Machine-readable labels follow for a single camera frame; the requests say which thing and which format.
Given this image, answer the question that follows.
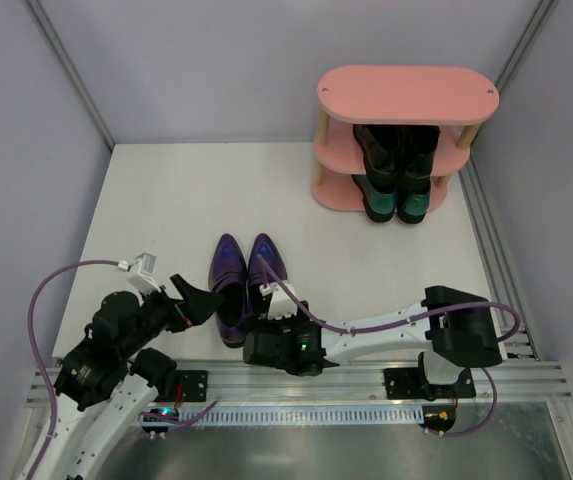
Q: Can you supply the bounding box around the purple shoe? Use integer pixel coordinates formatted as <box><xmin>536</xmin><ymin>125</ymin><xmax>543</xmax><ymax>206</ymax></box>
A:
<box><xmin>247</xmin><ymin>233</ymin><xmax>288</xmax><ymax>315</ymax></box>
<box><xmin>208</xmin><ymin>233</ymin><xmax>249</xmax><ymax>348</ymax></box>

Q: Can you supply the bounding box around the green metallic shoe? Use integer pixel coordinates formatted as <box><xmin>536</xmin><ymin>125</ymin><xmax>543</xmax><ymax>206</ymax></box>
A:
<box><xmin>397</xmin><ymin>184</ymin><xmax>431</xmax><ymax>225</ymax></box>
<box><xmin>352</xmin><ymin>175</ymin><xmax>397</xmax><ymax>223</ymax></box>

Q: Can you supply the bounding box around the black glossy shoe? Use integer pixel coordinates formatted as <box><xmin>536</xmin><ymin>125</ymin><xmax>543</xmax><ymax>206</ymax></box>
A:
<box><xmin>352</xmin><ymin>124</ymin><xmax>401</xmax><ymax>193</ymax></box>
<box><xmin>399</xmin><ymin>125</ymin><xmax>441</xmax><ymax>191</ymax></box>

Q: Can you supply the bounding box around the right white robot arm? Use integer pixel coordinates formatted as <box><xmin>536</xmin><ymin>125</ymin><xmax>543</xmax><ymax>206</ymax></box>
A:
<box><xmin>243</xmin><ymin>283</ymin><xmax>505</xmax><ymax>400</ymax></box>

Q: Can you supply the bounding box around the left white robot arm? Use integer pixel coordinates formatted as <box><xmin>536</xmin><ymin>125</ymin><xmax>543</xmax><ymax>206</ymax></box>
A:
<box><xmin>19</xmin><ymin>275</ymin><xmax>224</xmax><ymax>479</ymax></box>

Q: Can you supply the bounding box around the pink three-tier shoe shelf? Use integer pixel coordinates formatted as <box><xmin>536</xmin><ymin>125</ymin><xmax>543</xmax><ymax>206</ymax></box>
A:
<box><xmin>311</xmin><ymin>65</ymin><xmax>500</xmax><ymax>212</ymax></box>

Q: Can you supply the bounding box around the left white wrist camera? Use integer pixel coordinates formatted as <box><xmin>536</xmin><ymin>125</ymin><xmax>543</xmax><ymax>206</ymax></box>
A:
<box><xmin>116</xmin><ymin>253</ymin><xmax>161</xmax><ymax>297</ymax></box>

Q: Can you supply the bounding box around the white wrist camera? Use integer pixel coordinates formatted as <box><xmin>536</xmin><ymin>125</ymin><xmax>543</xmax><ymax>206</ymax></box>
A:
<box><xmin>259</xmin><ymin>281</ymin><xmax>298</xmax><ymax>320</ymax></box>
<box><xmin>116</xmin><ymin>253</ymin><xmax>161</xmax><ymax>297</ymax></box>

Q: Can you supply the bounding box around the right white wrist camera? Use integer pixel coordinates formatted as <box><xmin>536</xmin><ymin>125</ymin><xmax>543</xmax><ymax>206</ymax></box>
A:
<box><xmin>259</xmin><ymin>281</ymin><xmax>298</xmax><ymax>320</ymax></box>

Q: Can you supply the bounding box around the slotted grey cable duct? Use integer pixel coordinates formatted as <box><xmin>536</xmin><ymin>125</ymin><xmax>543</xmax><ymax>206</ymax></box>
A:
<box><xmin>194</xmin><ymin>404</ymin><xmax>424</xmax><ymax>427</ymax></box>

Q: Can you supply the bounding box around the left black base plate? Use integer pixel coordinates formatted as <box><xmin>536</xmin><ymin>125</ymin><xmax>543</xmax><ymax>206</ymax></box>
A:
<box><xmin>156</xmin><ymin>370</ymin><xmax>209</xmax><ymax>404</ymax></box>

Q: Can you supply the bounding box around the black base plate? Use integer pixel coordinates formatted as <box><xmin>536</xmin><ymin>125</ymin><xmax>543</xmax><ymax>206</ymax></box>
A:
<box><xmin>156</xmin><ymin>370</ymin><xmax>209</xmax><ymax>404</ymax></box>
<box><xmin>383</xmin><ymin>367</ymin><xmax>476</xmax><ymax>401</ymax></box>

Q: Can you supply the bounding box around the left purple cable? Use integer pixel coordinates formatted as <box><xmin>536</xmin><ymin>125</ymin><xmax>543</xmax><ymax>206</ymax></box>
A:
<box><xmin>20</xmin><ymin>258</ymin><xmax>222</xmax><ymax>476</ymax></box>

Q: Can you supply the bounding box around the purple cable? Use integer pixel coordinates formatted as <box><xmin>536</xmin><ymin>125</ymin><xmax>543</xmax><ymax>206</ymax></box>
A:
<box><xmin>20</xmin><ymin>258</ymin><xmax>222</xmax><ymax>476</ymax></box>
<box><xmin>255</xmin><ymin>254</ymin><xmax>522</xmax><ymax>440</ymax></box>

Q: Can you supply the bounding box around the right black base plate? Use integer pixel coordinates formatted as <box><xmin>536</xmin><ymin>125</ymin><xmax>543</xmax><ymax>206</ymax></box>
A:
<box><xmin>383</xmin><ymin>367</ymin><xmax>476</xmax><ymax>401</ymax></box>

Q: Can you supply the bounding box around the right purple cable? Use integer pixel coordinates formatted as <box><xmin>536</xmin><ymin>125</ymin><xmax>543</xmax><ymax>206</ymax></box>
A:
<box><xmin>255</xmin><ymin>254</ymin><xmax>522</xmax><ymax>440</ymax></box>

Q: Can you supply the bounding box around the aluminium mounting rail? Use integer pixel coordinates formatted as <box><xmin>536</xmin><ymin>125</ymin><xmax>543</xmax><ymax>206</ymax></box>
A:
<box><xmin>24</xmin><ymin>360</ymin><xmax>572</xmax><ymax>407</ymax></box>

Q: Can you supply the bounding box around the left aluminium frame post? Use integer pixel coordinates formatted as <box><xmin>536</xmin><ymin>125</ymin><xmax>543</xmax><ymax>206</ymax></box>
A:
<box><xmin>22</xmin><ymin>0</ymin><xmax>116</xmax><ymax>151</ymax></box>

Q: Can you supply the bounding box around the aluminium frame post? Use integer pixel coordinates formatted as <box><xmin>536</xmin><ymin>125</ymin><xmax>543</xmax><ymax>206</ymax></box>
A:
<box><xmin>495</xmin><ymin>0</ymin><xmax>559</xmax><ymax>95</ymax></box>
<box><xmin>22</xmin><ymin>0</ymin><xmax>116</xmax><ymax>151</ymax></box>

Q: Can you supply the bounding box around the right aluminium frame post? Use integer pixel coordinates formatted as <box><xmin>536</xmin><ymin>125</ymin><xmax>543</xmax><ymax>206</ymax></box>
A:
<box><xmin>495</xmin><ymin>0</ymin><xmax>559</xmax><ymax>95</ymax></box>

